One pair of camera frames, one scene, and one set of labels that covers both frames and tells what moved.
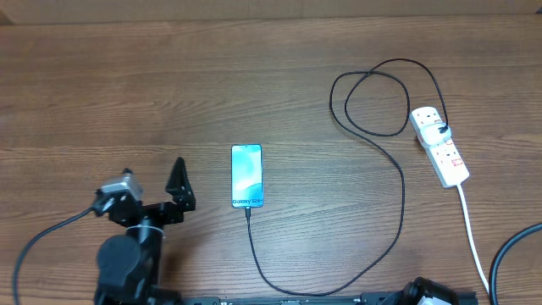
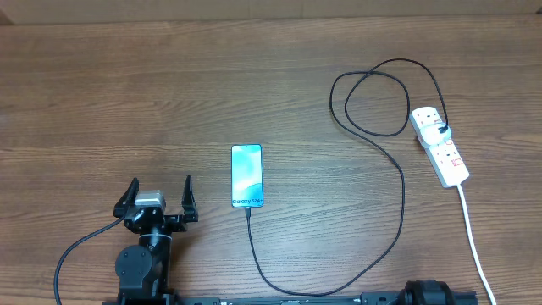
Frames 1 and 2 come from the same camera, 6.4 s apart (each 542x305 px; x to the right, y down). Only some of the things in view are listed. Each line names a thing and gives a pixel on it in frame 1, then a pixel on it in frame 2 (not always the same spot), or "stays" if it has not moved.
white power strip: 445,158 stays
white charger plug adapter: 431,135 stays
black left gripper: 181,196 -> 178,223
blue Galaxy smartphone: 246,175 stays
